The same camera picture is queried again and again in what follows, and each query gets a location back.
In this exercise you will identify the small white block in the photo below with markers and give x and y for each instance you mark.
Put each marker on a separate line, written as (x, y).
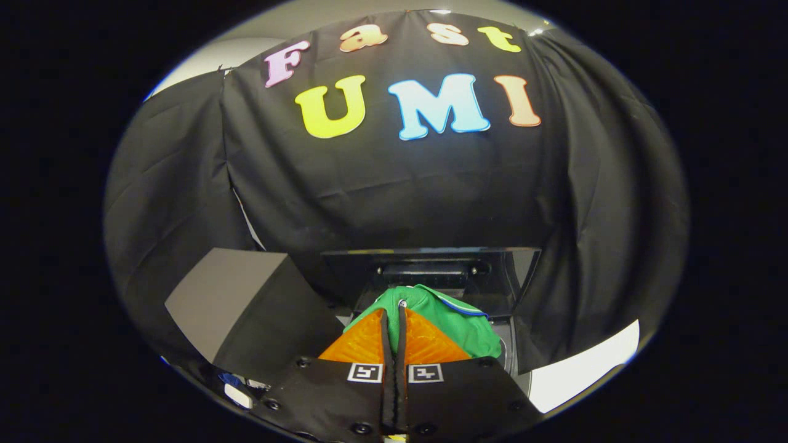
(237, 396)

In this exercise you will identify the grey cabinet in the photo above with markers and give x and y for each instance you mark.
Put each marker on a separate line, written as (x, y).
(234, 295)

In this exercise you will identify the black backdrop cloth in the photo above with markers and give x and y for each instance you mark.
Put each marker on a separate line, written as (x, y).
(400, 197)

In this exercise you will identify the white flat board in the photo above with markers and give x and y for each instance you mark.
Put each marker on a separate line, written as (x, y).
(585, 369)

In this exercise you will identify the dark grey washing machine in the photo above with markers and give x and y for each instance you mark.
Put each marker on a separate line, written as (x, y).
(512, 344)

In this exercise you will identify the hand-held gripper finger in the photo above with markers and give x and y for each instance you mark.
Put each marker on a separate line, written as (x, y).
(386, 369)
(401, 369)

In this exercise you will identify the green polo shirt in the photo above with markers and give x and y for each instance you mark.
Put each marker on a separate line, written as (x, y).
(455, 326)

